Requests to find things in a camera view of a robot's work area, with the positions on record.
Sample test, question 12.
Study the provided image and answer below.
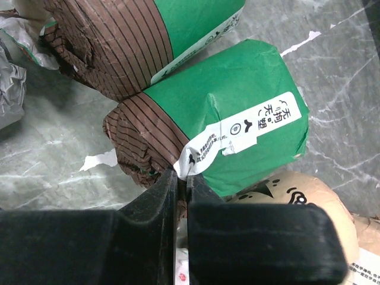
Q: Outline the green brown paper roll left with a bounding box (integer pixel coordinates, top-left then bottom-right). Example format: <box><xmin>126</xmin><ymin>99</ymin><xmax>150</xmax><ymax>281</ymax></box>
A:
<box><xmin>42</xmin><ymin>0</ymin><xmax>245</xmax><ymax>102</ymax></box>

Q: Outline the grey wrapped paper roll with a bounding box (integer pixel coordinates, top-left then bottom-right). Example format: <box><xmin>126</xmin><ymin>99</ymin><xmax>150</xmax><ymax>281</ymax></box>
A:
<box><xmin>0</xmin><ymin>41</ymin><xmax>26</xmax><ymax>129</ymax></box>

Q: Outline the tan cartoon paper roll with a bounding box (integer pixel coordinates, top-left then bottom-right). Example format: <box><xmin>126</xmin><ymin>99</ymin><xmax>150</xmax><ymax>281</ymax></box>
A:
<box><xmin>230</xmin><ymin>171</ymin><xmax>359</xmax><ymax>264</ymax></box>

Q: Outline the green brown paper roll labelled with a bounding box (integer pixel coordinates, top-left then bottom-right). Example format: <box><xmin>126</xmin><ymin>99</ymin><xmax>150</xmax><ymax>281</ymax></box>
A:
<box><xmin>103</xmin><ymin>39</ymin><xmax>309</xmax><ymax>197</ymax></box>

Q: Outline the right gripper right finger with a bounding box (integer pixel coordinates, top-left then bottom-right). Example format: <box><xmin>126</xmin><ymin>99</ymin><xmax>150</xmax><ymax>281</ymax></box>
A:
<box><xmin>187</xmin><ymin>175</ymin><xmax>348</xmax><ymax>284</ymax></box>

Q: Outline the tan barcode paper roll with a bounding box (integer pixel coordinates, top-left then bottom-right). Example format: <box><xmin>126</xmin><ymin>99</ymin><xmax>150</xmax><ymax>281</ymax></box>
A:
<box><xmin>346</xmin><ymin>214</ymin><xmax>379</xmax><ymax>284</ymax></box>

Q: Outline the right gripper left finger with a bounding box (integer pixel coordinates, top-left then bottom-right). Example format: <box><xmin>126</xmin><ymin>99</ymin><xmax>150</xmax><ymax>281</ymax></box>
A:
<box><xmin>1</xmin><ymin>170</ymin><xmax>178</xmax><ymax>284</ymax></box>

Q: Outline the white dotted paper roll centre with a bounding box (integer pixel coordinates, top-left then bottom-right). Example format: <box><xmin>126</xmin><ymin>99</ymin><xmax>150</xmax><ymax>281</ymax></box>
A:
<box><xmin>175</xmin><ymin>218</ymin><xmax>189</xmax><ymax>285</ymax></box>

